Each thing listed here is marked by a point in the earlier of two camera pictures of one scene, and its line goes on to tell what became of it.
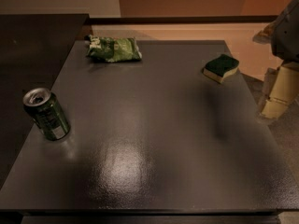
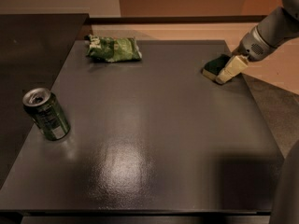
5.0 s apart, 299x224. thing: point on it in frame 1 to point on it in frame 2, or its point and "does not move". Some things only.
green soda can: [48, 114] does not move
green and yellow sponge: [220, 67] does not move
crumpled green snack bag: [113, 49] does not move
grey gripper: [287, 36] to [251, 48]
